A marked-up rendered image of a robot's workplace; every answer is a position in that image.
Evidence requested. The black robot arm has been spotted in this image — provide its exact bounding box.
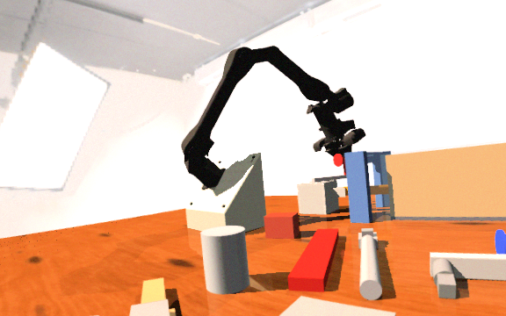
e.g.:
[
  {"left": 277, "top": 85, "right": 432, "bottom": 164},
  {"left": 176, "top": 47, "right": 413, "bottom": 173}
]
[{"left": 181, "top": 46, "right": 354, "bottom": 190}]

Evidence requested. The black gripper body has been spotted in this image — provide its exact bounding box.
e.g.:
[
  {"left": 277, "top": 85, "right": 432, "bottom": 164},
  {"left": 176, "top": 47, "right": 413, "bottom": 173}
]
[{"left": 313, "top": 117, "right": 366, "bottom": 152}]

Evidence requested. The white cylinder with grey end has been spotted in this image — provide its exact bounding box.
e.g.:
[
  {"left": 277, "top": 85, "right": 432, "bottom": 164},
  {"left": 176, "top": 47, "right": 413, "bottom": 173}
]
[{"left": 358, "top": 228, "right": 382, "bottom": 301}]

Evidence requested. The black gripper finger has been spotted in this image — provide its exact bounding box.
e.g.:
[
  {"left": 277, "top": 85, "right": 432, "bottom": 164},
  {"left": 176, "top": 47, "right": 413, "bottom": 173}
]
[
  {"left": 338, "top": 145, "right": 352, "bottom": 158},
  {"left": 325, "top": 142, "right": 342, "bottom": 157}
]

